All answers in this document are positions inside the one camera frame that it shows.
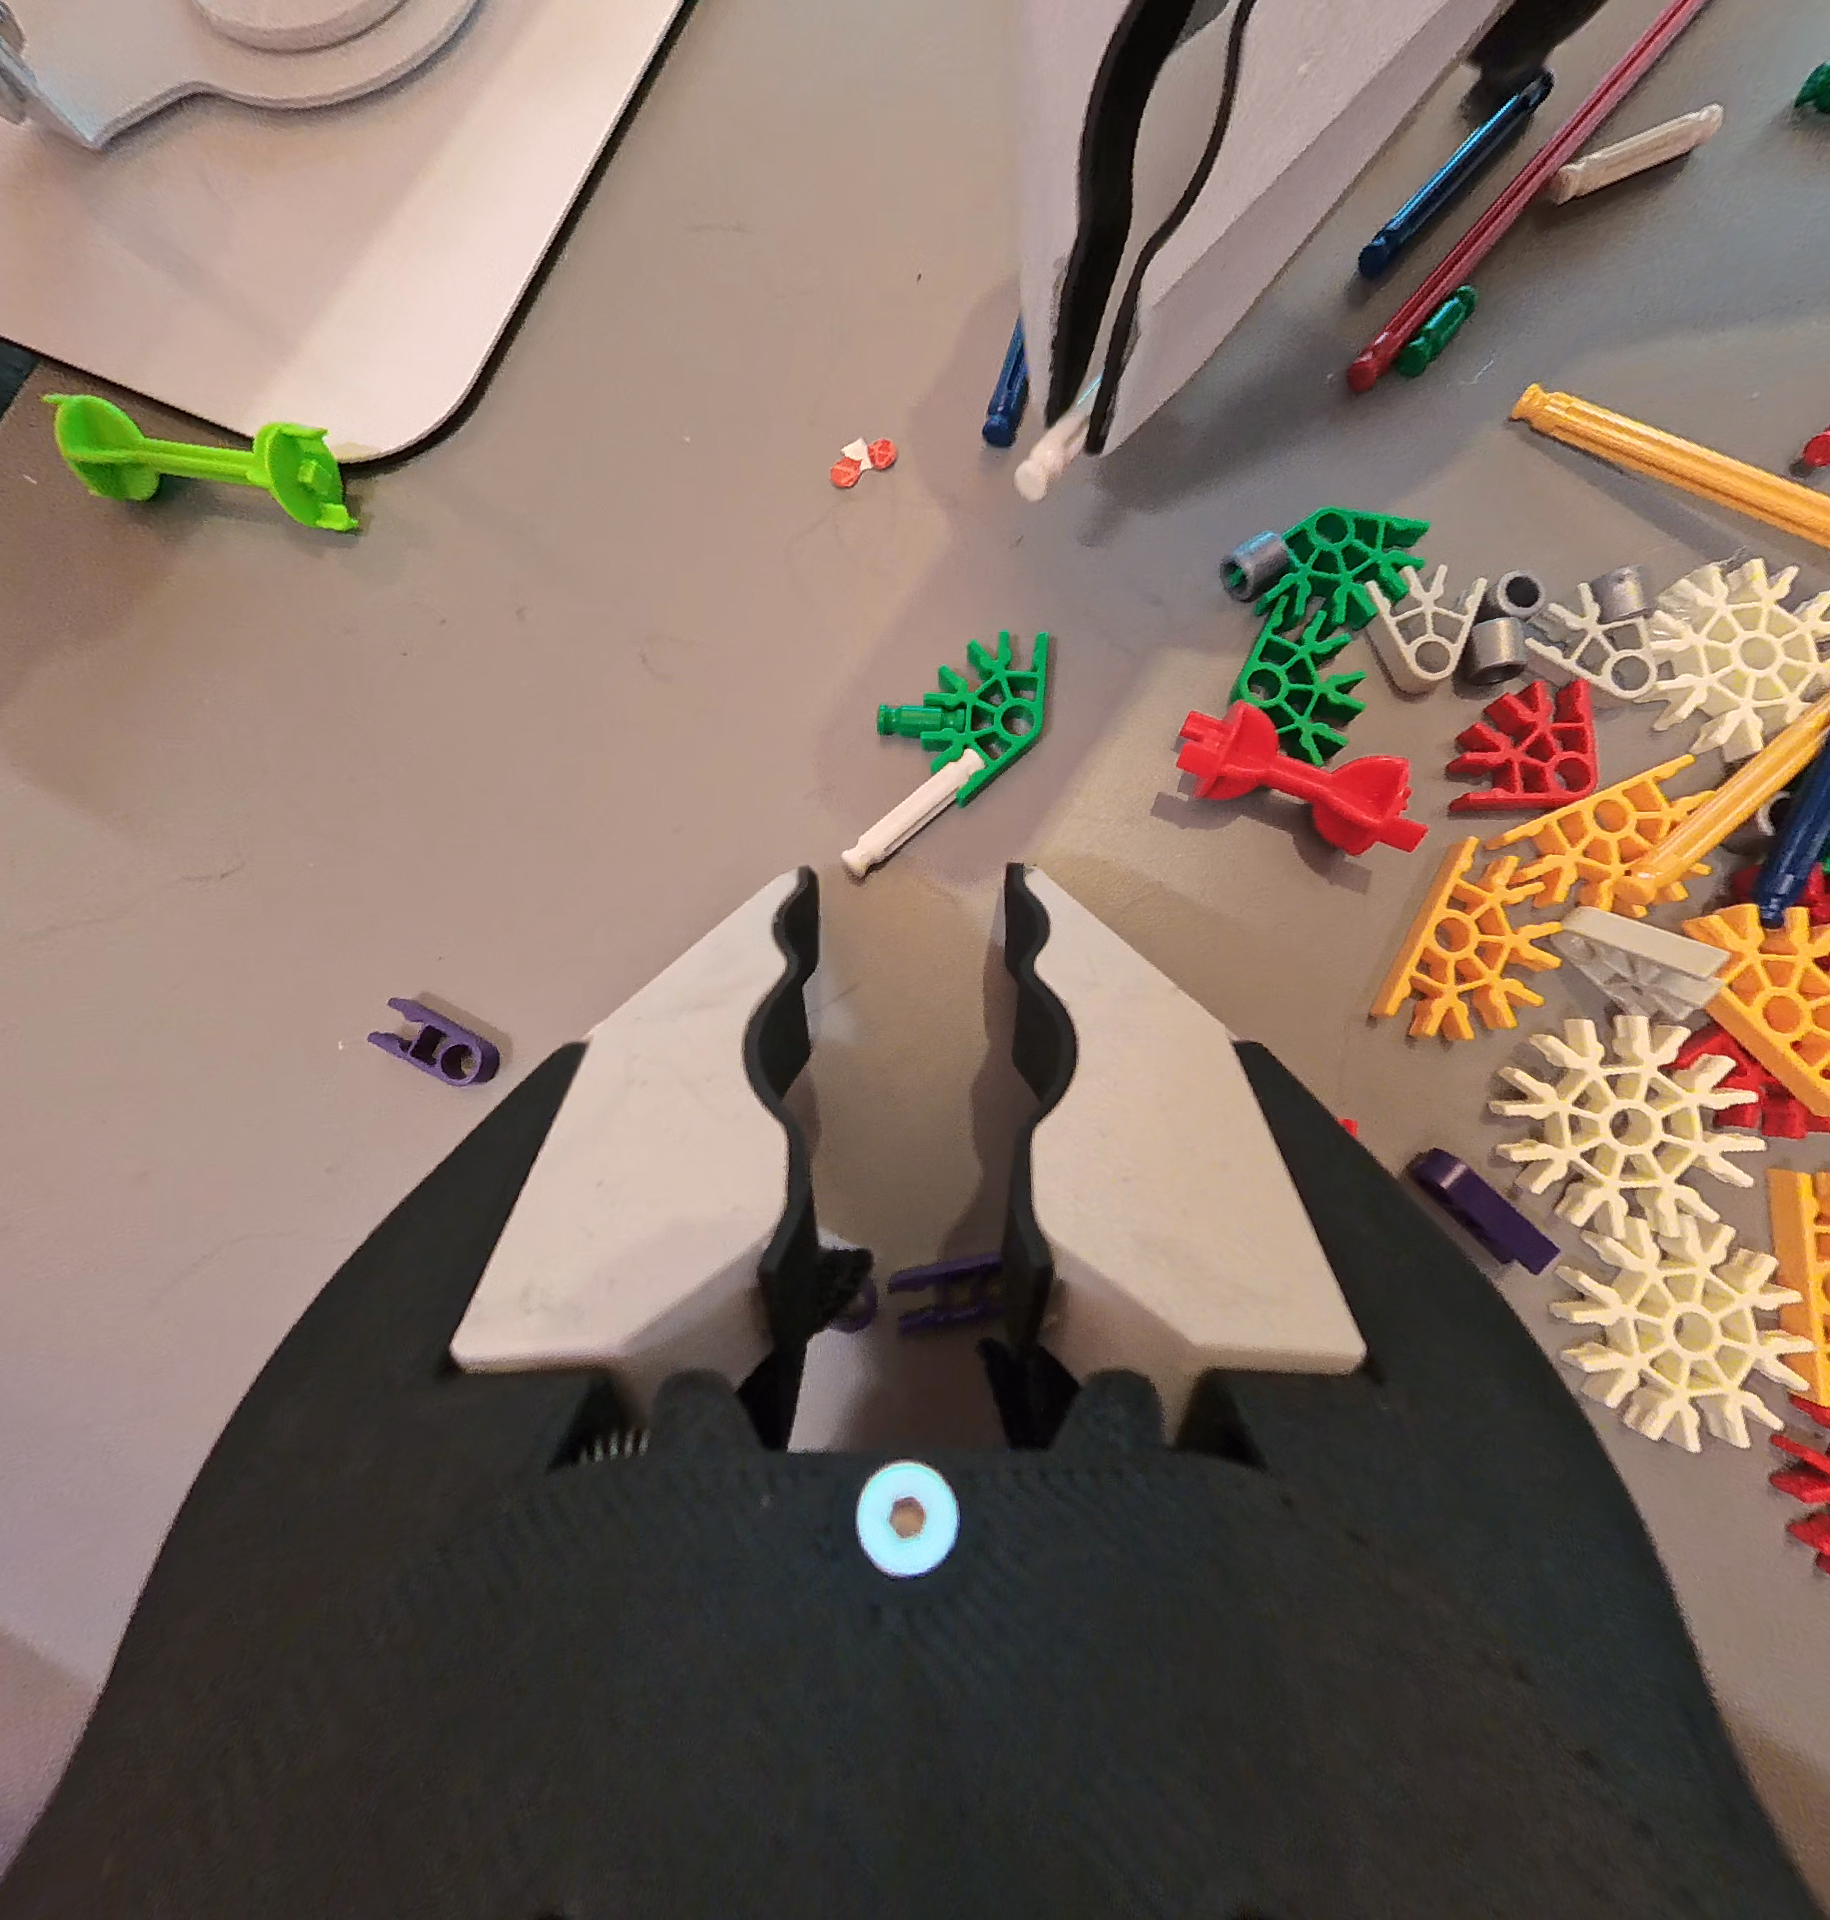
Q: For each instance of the lime green toy spool piece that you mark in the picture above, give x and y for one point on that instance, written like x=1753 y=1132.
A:
x=180 y=460

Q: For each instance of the green toy connector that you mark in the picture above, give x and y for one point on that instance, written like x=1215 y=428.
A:
x=1291 y=681
x=1005 y=711
x=1335 y=556

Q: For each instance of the purple toy clip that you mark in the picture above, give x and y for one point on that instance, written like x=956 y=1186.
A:
x=857 y=1311
x=436 y=1040
x=1485 y=1215
x=945 y=1287

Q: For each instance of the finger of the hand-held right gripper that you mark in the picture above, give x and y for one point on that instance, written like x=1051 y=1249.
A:
x=1305 y=120
x=1056 y=150

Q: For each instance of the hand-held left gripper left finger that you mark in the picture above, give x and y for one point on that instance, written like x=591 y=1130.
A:
x=630 y=1186

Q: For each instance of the pile of colourful toy connectors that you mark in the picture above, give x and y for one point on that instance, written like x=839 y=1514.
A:
x=1621 y=1126

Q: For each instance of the red toy spool piece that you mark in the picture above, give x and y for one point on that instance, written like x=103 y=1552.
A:
x=1276 y=771

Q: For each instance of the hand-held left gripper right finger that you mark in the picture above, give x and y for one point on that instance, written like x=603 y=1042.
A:
x=1185 y=1201

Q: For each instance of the white stand base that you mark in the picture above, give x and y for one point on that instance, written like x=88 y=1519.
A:
x=331 y=256

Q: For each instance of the grey toy spacer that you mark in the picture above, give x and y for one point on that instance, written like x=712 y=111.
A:
x=1256 y=567

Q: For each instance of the heap of mixed toy rods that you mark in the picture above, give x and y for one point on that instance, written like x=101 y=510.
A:
x=1680 y=466

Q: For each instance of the green short toy rod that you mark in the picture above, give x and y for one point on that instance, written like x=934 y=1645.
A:
x=1436 y=330
x=907 y=721

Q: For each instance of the red long toy rod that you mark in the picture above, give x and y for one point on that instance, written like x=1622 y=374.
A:
x=1515 y=195

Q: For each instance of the red and white small bit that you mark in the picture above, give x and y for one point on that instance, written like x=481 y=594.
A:
x=862 y=460

